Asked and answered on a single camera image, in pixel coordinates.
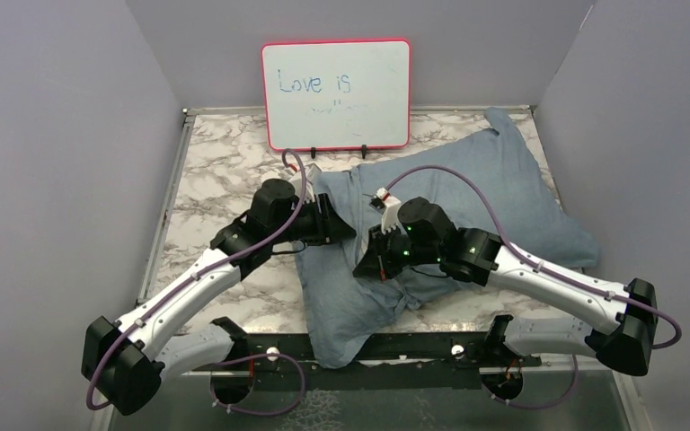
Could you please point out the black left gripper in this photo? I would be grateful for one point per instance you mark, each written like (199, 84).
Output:
(330, 228)

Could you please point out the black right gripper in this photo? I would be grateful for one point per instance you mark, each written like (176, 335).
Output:
(376, 264)

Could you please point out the blue pillowcase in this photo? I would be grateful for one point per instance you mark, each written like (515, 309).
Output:
(487, 180)

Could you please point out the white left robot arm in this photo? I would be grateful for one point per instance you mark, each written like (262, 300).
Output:
(126, 360)

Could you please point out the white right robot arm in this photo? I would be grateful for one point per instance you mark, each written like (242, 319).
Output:
(614, 323)

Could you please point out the red framed whiteboard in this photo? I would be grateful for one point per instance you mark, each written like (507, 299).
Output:
(332, 95)

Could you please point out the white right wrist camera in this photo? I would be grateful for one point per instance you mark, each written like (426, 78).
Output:
(388, 207)

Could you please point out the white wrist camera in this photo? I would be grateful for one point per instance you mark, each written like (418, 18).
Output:
(304, 177)
(388, 207)

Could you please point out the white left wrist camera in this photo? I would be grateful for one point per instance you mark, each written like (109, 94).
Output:
(304, 177)

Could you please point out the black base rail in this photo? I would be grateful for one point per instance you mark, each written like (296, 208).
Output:
(387, 361)

